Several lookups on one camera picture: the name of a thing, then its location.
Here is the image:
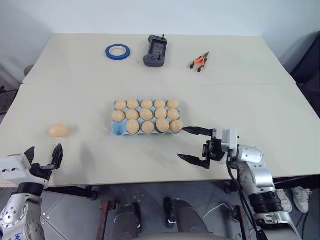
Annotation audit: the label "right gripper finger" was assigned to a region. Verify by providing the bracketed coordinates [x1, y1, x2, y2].
[176, 153, 211, 170]
[182, 125, 214, 138]

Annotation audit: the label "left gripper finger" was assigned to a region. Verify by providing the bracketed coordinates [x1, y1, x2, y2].
[23, 146, 36, 167]
[39, 143, 64, 172]

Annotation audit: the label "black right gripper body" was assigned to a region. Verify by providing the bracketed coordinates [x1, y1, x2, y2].
[201, 128, 228, 162]

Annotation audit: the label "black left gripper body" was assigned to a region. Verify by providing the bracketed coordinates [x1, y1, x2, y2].
[29, 162, 54, 187]

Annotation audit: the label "beige egg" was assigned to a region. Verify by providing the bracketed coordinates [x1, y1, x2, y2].
[126, 98, 140, 110]
[140, 99, 154, 110]
[125, 109, 140, 121]
[111, 110, 126, 124]
[166, 99, 180, 110]
[169, 119, 183, 134]
[153, 99, 167, 110]
[139, 108, 154, 121]
[166, 108, 181, 121]
[115, 100, 128, 112]
[141, 121, 155, 135]
[154, 107, 168, 120]
[126, 119, 140, 135]
[48, 124, 70, 138]
[156, 118, 170, 133]

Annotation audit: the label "blue egg carton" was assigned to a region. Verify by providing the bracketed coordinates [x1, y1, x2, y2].
[110, 99, 185, 138]

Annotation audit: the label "dark bag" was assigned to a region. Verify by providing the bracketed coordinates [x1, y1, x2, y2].
[0, 85, 17, 116]

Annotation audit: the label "orange black pliers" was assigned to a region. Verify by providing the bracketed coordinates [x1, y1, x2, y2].
[188, 51, 211, 74]

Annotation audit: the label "white sneaker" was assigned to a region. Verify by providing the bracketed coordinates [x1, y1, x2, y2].
[274, 188, 294, 214]
[290, 185, 313, 214]

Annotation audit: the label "grey handheld remote controller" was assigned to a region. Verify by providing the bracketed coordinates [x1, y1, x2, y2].
[142, 34, 168, 68]

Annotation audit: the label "dark grey rounded shape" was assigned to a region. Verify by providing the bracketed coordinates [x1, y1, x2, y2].
[111, 199, 143, 240]

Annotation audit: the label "blue tape roll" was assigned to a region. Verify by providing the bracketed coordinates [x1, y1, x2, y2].
[104, 43, 132, 61]

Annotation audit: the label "black chair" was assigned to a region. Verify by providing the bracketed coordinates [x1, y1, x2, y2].
[289, 31, 320, 107]

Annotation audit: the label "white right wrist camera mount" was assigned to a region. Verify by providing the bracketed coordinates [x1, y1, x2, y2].
[220, 128, 240, 152]

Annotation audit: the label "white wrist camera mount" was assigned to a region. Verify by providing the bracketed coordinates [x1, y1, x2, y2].
[0, 153, 33, 183]
[220, 128, 240, 152]

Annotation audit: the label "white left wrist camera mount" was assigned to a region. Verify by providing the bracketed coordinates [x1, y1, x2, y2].
[0, 153, 33, 183]

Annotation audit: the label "black table frame bar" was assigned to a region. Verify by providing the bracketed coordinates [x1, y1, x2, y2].
[273, 177, 320, 191]
[42, 185, 100, 202]

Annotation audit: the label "white floor cable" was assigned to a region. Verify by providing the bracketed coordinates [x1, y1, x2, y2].
[203, 201, 227, 227]

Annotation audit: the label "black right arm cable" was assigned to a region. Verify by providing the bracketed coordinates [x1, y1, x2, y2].
[226, 159, 266, 240]

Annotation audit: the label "rusty metal post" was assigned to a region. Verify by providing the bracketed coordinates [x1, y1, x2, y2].
[98, 199, 118, 240]

